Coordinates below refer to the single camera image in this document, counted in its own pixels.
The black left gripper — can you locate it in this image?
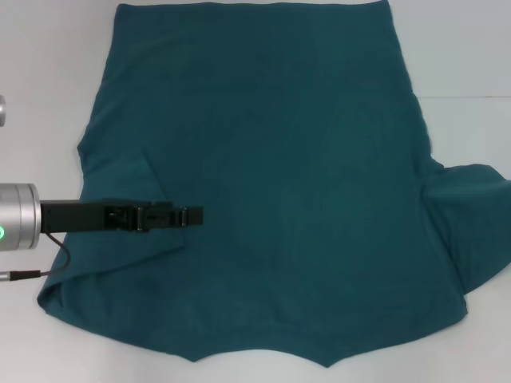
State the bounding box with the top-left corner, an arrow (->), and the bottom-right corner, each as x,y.
38,198 -> 206,234

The teal FREE print t-shirt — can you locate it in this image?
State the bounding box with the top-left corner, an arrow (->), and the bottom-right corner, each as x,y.
36,0 -> 511,357

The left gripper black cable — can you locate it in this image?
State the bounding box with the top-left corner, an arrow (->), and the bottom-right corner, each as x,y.
0,232 -> 72,281

